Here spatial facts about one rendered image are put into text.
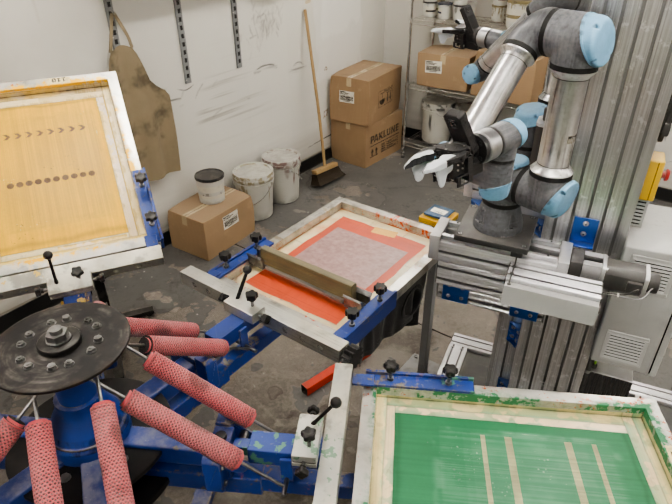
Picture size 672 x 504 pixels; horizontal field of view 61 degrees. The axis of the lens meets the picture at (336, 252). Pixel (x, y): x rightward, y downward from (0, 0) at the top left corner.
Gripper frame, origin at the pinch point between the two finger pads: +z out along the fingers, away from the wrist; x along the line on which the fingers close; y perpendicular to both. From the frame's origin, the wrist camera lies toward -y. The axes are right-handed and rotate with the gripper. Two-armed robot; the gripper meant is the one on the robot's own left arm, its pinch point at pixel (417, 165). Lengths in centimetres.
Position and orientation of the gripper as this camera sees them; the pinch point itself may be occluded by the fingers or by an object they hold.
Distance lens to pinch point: 120.1
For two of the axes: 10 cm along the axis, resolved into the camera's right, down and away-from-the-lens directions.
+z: -7.5, 3.7, -5.5
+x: -6.5, -2.8, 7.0
